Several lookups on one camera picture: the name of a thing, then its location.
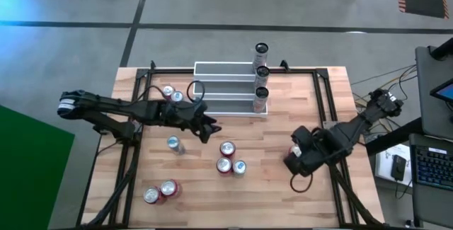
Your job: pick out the grey keyboard desk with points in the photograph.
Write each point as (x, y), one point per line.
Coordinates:
(431, 205)

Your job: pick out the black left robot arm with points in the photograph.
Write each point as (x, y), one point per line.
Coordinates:
(106, 104)

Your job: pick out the green floor mat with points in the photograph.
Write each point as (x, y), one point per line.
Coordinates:
(32, 166)

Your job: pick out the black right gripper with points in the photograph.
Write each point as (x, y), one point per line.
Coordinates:
(313, 152)

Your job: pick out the silver Celsius can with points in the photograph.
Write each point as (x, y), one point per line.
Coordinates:
(262, 71)
(261, 48)
(261, 93)

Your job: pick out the dark grey desk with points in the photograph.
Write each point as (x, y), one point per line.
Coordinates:
(430, 109)

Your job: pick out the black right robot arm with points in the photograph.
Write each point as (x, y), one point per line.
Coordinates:
(354, 127)

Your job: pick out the black backlit keyboard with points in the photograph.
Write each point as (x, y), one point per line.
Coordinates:
(433, 162)

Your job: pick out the blue silver Red Bull can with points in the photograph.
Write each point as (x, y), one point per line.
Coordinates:
(176, 96)
(173, 142)
(239, 167)

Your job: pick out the black diagonal pole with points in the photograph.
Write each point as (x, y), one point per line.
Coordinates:
(393, 138)

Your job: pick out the white paper sheet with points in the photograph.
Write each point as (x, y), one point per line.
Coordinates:
(384, 162)

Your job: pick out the black aluminium table frame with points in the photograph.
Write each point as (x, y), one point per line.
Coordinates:
(297, 70)

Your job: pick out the red Coca-Cola Zero can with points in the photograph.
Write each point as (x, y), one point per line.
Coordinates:
(151, 195)
(227, 148)
(224, 165)

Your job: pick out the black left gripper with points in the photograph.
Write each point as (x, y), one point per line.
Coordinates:
(177, 115)

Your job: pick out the tablet with blue screen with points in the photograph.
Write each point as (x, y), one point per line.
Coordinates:
(444, 92)

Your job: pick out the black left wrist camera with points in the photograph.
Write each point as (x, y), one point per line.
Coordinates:
(198, 107)

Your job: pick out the white three-step display shelf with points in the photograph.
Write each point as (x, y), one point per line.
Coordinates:
(226, 69)

